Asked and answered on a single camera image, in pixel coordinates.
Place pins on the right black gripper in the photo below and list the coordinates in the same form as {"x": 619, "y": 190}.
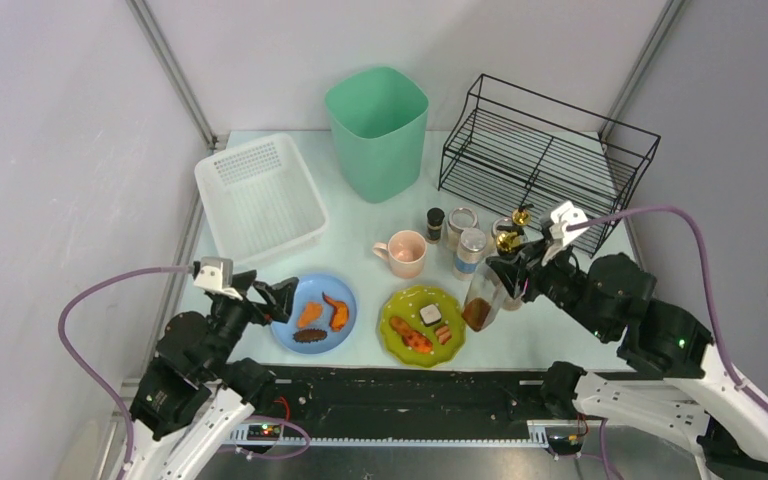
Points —
{"x": 523, "y": 273}

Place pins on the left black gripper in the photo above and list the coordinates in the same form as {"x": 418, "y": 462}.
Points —
{"x": 257, "y": 302}

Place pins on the glass oil bottle gold spout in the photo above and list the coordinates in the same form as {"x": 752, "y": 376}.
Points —
{"x": 484, "y": 298}

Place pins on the clear bottle blue label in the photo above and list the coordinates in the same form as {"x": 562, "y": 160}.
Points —
{"x": 470, "y": 251}

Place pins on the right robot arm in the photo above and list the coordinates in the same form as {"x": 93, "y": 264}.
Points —
{"x": 724, "y": 424}

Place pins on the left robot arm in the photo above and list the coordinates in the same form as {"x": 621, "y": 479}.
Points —
{"x": 192, "y": 394}

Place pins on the orange fried food piece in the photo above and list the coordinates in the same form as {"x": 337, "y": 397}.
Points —
{"x": 311, "y": 312}

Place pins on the open glass jar right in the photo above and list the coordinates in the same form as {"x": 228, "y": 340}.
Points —
{"x": 498, "y": 228}

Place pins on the open glass jar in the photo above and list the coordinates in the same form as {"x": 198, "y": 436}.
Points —
{"x": 498, "y": 228}
{"x": 459, "y": 219}

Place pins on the blue round plate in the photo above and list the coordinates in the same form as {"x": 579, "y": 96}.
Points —
{"x": 310, "y": 288}

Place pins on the dark brown sea cucumber toy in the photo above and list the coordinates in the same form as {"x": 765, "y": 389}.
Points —
{"x": 311, "y": 335}

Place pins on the orange chicken wing toy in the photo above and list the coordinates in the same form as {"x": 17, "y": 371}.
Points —
{"x": 340, "y": 313}

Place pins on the open glass jar left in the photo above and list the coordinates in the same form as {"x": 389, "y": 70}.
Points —
{"x": 459, "y": 219}

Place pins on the small black-lid spice jar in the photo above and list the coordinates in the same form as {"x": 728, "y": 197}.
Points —
{"x": 434, "y": 224}

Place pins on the white plastic perforated basket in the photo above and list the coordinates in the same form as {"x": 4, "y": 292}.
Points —
{"x": 261, "y": 201}

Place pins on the black white sushi cube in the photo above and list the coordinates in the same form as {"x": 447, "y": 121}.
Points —
{"x": 430, "y": 315}

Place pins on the pink bacon strips toy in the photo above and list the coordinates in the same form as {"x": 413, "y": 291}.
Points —
{"x": 443, "y": 334}

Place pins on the pink ceramic mug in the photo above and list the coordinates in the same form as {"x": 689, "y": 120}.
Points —
{"x": 404, "y": 253}

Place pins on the green scalloped plate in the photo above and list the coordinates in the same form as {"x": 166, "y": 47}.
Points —
{"x": 422, "y": 326}

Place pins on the orange grilled fish toy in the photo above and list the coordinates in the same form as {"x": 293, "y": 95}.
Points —
{"x": 411, "y": 337}

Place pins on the green plastic waste bin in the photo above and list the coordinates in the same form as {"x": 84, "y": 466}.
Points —
{"x": 378, "y": 119}

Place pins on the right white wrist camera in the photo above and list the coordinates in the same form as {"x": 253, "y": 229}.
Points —
{"x": 559, "y": 229}

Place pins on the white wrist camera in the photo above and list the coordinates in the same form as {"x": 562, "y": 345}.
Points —
{"x": 559, "y": 229}
{"x": 213, "y": 275}

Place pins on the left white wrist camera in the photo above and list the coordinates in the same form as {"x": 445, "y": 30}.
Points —
{"x": 213, "y": 275}

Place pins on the black wire two-tier rack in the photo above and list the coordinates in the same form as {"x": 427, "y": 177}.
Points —
{"x": 512, "y": 146}

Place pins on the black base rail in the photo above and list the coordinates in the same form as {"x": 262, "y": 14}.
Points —
{"x": 366, "y": 404}

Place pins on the right aluminium frame post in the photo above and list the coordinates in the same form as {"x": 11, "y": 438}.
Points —
{"x": 665, "y": 23}

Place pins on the aluminium frame post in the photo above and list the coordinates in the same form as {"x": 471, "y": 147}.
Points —
{"x": 162, "y": 49}
{"x": 665, "y": 23}

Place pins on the left aluminium frame post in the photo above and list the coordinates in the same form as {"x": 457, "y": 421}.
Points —
{"x": 162, "y": 49}

